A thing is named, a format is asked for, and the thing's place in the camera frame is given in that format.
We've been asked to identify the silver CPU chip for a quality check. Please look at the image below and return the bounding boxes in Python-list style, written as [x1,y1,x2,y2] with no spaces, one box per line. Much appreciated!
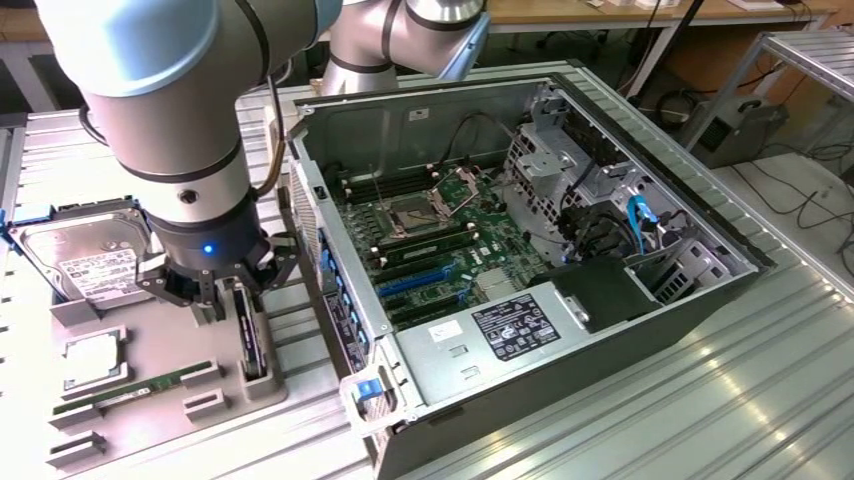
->
[63,337,128,392]

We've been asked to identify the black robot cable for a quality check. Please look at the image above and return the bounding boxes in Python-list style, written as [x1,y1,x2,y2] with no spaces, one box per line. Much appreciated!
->
[254,73,287,197]

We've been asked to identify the black wire bundle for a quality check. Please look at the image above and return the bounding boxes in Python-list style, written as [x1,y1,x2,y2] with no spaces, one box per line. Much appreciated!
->
[558,203,637,262]

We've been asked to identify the green motherboard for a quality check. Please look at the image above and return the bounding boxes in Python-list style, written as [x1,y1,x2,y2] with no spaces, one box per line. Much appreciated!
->
[326,163,557,332]

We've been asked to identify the aluminium frame table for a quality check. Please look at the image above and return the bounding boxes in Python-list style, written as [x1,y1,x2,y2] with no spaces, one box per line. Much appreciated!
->
[716,31,854,127]

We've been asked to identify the thin metal locking lever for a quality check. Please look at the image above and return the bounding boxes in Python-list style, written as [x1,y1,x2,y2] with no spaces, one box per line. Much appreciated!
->
[369,163,390,212]

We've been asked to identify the black looped wire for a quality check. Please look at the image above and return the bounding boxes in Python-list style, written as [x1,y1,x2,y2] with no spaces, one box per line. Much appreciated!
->
[447,111,521,167]

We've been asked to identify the grey equipment box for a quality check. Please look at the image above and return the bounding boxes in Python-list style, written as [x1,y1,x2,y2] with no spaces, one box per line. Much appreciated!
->
[682,94,793,169]

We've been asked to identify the blue flat wire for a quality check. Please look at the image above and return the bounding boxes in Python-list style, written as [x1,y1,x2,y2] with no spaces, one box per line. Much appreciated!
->
[625,193,654,257]

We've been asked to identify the silver chipset heat sink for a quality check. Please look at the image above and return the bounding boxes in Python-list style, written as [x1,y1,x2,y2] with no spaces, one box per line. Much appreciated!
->
[471,266,530,297]

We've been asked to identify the black expansion slot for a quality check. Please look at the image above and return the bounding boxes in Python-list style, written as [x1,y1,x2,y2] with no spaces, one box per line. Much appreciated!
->
[393,303,477,329]
[385,291,469,315]

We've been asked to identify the green loose RAM stick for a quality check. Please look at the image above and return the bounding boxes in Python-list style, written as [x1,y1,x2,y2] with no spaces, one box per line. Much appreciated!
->
[51,361,217,416]

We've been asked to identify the grey power supply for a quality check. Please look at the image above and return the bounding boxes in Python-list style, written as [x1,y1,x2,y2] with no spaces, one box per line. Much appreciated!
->
[391,281,597,407]

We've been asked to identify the grey parts rack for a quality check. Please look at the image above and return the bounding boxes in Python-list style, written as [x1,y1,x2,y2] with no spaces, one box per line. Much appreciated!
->
[44,279,293,469]

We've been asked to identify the black plastic shroud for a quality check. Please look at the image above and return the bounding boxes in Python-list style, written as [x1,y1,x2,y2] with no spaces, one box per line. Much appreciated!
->
[549,256,666,335]

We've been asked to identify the CPU socket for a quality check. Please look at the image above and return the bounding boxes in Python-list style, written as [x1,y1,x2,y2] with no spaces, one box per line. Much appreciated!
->
[382,196,447,240]

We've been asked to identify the black floor cable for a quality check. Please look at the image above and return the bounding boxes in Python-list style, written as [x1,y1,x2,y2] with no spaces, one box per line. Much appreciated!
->
[732,163,854,238]

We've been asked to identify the blue expansion slot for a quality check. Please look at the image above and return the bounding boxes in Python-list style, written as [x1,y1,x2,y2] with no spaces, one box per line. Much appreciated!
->
[375,263,459,298]

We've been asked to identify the wooden desk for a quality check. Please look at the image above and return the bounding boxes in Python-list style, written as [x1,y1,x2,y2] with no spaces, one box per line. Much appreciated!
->
[485,0,840,35]

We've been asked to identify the silver hard disk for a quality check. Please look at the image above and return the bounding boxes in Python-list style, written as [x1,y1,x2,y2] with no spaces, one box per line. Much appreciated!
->
[16,204,163,312]

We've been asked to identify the metal disk bay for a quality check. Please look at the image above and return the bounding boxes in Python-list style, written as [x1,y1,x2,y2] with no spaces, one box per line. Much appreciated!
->
[502,121,630,251]

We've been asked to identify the metal socket cover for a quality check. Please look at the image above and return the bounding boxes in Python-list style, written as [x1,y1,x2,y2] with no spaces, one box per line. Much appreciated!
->
[431,166,490,207]

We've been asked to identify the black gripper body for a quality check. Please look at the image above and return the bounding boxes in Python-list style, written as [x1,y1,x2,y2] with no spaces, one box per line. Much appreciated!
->
[146,190,270,280]

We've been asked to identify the black RAM slot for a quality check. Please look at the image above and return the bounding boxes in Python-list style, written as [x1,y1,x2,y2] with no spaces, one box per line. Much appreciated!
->
[370,222,470,253]
[338,170,429,197]
[345,178,437,206]

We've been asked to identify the black long wire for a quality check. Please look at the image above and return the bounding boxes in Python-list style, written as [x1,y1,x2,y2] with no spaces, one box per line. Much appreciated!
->
[561,93,591,202]

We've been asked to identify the black open PC case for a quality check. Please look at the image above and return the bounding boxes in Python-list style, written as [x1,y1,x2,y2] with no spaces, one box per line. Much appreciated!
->
[285,58,780,480]

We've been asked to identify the green seated RAM stick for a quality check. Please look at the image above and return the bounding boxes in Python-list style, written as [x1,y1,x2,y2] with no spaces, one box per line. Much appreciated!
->
[382,233,479,268]

